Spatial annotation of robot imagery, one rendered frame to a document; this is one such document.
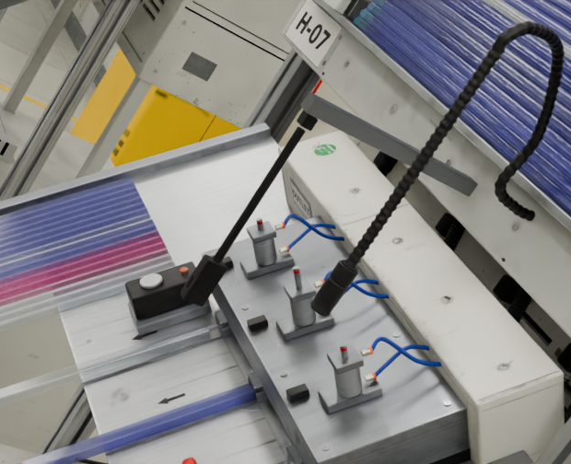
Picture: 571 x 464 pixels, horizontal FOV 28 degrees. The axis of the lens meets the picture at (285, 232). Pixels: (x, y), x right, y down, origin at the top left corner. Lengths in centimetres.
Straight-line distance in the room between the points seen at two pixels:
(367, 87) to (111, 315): 38
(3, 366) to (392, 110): 149
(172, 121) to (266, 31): 197
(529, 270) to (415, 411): 16
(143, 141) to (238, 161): 281
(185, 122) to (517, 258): 332
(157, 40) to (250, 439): 133
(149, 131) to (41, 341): 185
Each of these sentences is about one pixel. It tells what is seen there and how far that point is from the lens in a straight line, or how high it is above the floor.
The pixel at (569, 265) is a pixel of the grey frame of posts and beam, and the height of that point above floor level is 135.
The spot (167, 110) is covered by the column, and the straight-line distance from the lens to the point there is 425.
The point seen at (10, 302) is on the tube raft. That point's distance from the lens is 130.
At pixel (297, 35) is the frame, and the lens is 149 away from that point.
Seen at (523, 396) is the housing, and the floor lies 125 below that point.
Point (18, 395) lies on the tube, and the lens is 118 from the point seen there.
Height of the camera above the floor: 150
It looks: 15 degrees down
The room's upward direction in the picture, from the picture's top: 33 degrees clockwise
